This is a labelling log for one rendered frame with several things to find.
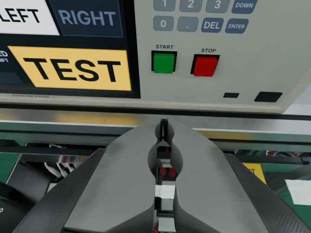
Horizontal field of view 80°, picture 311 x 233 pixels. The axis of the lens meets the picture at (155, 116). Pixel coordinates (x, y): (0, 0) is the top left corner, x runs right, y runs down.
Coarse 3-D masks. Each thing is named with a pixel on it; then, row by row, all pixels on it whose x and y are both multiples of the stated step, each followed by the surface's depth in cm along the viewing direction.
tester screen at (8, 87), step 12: (120, 0) 13; (120, 12) 14; (0, 36) 16; (12, 36) 16; (24, 36) 16; (36, 36) 16; (48, 36) 16; (60, 36) 16; (72, 36) 16; (84, 36) 15; (0, 48) 17; (72, 48) 16; (84, 48) 16; (96, 48) 16; (108, 48) 16; (120, 48) 16; (0, 60) 18; (12, 60) 18; (24, 72) 19; (0, 84) 20; (12, 84) 20; (24, 84) 20
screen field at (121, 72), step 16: (16, 48) 17; (32, 48) 17; (48, 48) 17; (64, 48) 16; (32, 64) 18; (48, 64) 18; (64, 64) 18; (80, 64) 18; (96, 64) 18; (112, 64) 18; (32, 80) 20; (48, 80) 20; (64, 80) 20; (80, 80) 20; (96, 80) 19; (112, 80) 19; (128, 80) 19
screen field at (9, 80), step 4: (0, 72) 19; (4, 72) 19; (8, 72) 19; (12, 72) 19; (0, 76) 19; (4, 76) 19; (8, 76) 19; (12, 76) 19; (16, 76) 19; (0, 80) 20; (4, 80) 20; (8, 80) 20; (12, 80) 20; (16, 80) 20; (20, 80) 20
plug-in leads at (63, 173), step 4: (52, 144) 40; (44, 164) 39; (64, 164) 44; (68, 164) 45; (76, 164) 43; (48, 168) 40; (52, 168) 41; (60, 168) 39; (68, 168) 40; (72, 168) 41; (52, 172) 41; (56, 172) 42; (60, 172) 44; (64, 172) 41; (56, 176) 44; (60, 176) 44; (64, 176) 42
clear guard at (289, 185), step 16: (160, 160) 24; (240, 160) 24; (256, 160) 24; (272, 160) 24; (288, 160) 24; (304, 160) 24; (160, 176) 23; (176, 176) 23; (272, 176) 23; (288, 176) 23; (304, 176) 23; (160, 192) 22; (288, 192) 22; (304, 192) 22; (160, 208) 21; (304, 208) 21; (160, 224) 20
